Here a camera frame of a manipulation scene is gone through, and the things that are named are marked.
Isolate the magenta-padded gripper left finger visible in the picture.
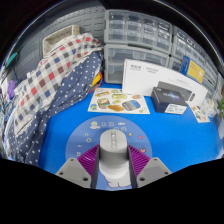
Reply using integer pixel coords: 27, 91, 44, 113
55, 143, 101, 190

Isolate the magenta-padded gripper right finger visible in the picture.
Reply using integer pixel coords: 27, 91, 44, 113
128, 144, 173, 189

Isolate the white computer mouse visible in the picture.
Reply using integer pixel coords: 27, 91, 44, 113
98, 129, 130, 177

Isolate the small black box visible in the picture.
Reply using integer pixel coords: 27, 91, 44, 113
150, 86, 189, 116

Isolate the navy polka dot cloth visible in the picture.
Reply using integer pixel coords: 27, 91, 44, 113
6, 49, 105, 168

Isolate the white and blue glove box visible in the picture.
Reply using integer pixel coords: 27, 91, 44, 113
203, 97, 219, 116

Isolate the yellow orange tool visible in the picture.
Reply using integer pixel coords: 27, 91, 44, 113
89, 71, 104, 90

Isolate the long white keyboard box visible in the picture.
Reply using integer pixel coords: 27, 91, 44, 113
121, 58, 209, 104

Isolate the small purple object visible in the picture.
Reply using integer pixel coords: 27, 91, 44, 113
6, 79, 17, 101

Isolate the red blue checked cloth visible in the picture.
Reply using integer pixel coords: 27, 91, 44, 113
13, 32, 104, 134

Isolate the yellow box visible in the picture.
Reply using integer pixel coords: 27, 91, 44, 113
180, 55, 206, 84

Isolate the grey small-drawer cabinet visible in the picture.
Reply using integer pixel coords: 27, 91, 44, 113
168, 25, 218, 89
103, 9, 173, 85

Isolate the beige woven basket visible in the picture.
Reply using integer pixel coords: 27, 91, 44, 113
42, 24, 81, 55

